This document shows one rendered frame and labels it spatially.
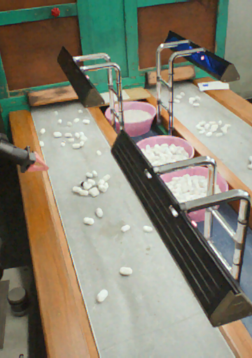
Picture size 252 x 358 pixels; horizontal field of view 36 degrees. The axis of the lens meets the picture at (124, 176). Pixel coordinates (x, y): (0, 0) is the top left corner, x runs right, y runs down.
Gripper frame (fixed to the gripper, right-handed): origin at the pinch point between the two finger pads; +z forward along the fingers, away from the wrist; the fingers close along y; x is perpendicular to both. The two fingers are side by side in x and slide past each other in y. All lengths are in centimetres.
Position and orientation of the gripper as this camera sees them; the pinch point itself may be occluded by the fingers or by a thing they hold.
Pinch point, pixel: (45, 168)
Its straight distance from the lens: 147.0
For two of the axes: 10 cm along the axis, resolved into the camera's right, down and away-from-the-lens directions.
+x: -5.7, 7.7, 3.0
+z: 7.7, 3.7, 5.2
